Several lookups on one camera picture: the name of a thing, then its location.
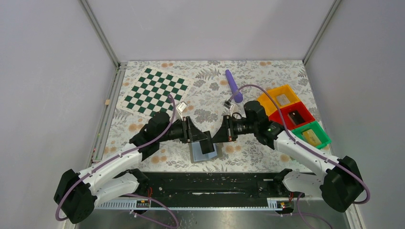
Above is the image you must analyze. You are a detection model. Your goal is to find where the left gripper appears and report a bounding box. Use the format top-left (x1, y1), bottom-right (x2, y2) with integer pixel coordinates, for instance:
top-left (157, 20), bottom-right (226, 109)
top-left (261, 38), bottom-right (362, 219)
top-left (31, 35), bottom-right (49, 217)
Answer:
top-left (158, 116), bottom-right (208, 143)

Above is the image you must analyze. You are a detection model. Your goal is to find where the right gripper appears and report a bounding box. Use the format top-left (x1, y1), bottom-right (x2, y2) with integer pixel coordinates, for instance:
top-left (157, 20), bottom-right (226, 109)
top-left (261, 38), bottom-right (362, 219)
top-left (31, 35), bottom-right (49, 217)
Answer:
top-left (211, 114), bottom-right (258, 143)

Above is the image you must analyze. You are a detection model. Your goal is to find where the grey card holder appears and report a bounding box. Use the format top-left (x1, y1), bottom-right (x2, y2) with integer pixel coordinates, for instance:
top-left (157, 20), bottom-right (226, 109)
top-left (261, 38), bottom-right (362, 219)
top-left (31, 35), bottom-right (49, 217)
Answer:
top-left (189, 140), bottom-right (224, 164)

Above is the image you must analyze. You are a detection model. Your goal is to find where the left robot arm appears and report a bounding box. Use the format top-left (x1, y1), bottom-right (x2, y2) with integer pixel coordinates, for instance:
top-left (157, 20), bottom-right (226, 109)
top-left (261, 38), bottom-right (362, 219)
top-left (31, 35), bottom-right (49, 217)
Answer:
top-left (53, 112), bottom-right (214, 224)

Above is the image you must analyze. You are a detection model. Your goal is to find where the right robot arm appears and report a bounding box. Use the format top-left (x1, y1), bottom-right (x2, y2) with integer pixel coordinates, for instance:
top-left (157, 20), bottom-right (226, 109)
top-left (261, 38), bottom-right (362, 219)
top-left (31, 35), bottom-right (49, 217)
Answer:
top-left (212, 101), bottom-right (365, 212)

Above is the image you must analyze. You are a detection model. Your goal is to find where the purple cylinder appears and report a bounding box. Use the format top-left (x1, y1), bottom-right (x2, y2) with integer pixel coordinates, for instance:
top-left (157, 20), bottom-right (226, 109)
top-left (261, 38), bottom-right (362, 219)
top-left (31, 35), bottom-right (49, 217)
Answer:
top-left (225, 70), bottom-right (243, 103)

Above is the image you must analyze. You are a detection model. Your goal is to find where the yellow bin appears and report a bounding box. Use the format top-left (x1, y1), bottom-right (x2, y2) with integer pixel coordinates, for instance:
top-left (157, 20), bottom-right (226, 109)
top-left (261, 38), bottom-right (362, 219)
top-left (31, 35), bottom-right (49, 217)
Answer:
top-left (257, 84), bottom-right (301, 116)

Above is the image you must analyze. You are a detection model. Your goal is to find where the green white chessboard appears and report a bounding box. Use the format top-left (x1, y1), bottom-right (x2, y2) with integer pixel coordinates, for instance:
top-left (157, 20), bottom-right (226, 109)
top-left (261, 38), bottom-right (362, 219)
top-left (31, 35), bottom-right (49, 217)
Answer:
top-left (117, 66), bottom-right (194, 118)

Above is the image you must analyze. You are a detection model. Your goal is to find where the silver item in yellow bin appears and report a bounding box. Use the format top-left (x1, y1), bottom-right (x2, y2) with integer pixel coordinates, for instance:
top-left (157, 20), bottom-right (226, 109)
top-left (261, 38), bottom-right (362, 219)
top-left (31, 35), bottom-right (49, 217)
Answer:
top-left (276, 94), bottom-right (290, 106)

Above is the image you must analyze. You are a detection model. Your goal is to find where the black item in red bin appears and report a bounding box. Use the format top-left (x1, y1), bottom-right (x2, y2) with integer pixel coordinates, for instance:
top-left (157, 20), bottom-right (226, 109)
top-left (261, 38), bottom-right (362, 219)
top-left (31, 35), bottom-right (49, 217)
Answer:
top-left (288, 110), bottom-right (305, 126)

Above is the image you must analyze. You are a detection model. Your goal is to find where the red bin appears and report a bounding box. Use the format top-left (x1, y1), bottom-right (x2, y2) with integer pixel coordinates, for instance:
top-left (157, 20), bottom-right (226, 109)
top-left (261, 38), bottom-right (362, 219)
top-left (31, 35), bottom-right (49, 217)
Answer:
top-left (269, 102), bottom-right (315, 130)

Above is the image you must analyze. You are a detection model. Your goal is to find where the yellow item in green bin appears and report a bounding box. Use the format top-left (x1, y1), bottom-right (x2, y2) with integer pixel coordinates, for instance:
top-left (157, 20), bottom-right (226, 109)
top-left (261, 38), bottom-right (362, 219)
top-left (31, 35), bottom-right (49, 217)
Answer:
top-left (302, 129), bottom-right (321, 146)

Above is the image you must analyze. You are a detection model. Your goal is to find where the green bin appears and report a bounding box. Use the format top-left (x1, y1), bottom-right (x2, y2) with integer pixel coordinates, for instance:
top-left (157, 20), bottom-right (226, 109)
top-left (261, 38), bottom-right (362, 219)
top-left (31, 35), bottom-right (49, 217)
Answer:
top-left (292, 121), bottom-right (331, 149)

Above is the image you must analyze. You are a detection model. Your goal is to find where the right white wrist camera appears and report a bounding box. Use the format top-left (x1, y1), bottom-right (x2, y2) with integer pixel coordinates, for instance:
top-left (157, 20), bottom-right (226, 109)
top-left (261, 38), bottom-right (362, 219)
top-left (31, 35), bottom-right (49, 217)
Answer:
top-left (224, 100), bottom-right (235, 115)

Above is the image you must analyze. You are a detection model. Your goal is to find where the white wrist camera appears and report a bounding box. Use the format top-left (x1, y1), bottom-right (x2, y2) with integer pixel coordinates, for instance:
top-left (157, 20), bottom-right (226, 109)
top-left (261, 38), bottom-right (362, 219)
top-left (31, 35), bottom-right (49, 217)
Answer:
top-left (224, 100), bottom-right (235, 115)
top-left (176, 101), bottom-right (188, 116)

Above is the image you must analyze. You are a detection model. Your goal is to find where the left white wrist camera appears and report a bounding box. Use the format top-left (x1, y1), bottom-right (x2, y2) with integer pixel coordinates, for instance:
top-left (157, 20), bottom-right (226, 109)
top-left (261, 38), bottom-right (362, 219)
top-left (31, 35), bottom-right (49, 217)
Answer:
top-left (176, 101), bottom-right (188, 116)

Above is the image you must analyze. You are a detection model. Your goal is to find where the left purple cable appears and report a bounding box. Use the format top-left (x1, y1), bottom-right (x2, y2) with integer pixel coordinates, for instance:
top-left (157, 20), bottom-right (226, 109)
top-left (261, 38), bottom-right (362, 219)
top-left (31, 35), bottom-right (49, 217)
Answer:
top-left (55, 94), bottom-right (181, 229)

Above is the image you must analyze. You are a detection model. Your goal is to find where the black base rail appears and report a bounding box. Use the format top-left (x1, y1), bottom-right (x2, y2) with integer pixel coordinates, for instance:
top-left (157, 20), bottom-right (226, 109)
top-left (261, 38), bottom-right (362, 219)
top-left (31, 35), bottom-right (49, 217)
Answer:
top-left (134, 172), bottom-right (299, 209)

